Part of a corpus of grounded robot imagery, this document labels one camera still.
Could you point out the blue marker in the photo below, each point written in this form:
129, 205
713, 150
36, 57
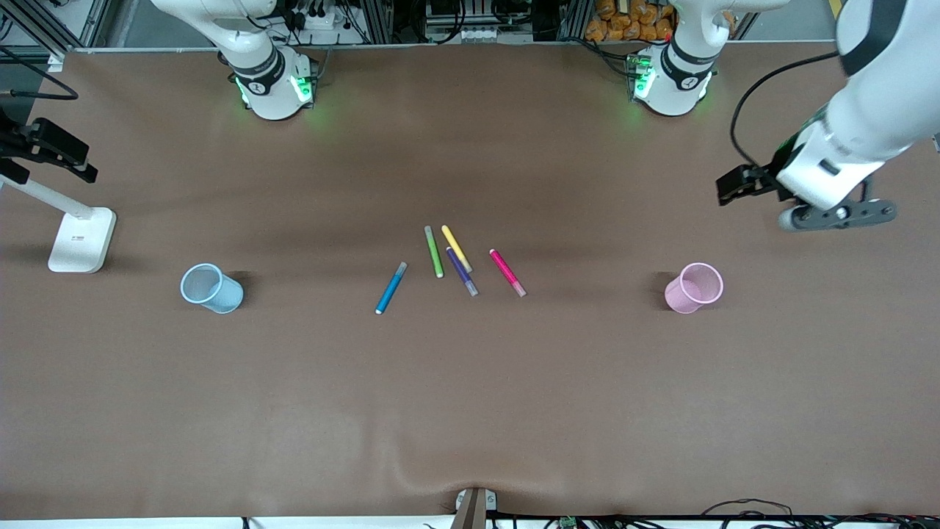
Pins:
391, 288

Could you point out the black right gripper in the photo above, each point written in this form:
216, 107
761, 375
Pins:
20, 140

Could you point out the white connector strip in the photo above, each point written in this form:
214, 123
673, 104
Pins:
479, 34

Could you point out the yellow marker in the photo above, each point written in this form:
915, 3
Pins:
455, 247

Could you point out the white stand with rod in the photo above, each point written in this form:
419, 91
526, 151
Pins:
81, 242

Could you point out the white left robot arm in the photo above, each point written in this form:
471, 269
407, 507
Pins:
874, 110

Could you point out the purple marker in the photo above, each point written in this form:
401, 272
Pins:
464, 275

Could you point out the light blue mesh cup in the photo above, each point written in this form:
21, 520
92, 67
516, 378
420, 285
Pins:
224, 297

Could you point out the orange packets pile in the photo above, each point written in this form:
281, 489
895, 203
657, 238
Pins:
624, 18

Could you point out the metal table edge bracket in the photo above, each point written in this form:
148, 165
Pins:
474, 510

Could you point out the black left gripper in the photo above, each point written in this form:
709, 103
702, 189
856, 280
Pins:
768, 178

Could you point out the pink mesh cup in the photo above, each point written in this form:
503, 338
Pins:
679, 295

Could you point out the aluminium frame post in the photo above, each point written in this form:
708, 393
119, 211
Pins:
376, 20
575, 18

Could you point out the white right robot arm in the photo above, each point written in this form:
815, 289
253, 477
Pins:
272, 88

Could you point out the white power strip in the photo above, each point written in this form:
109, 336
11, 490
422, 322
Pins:
316, 20

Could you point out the green marker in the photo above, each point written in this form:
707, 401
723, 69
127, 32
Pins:
434, 252

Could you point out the pink marker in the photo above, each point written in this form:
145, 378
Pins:
507, 272

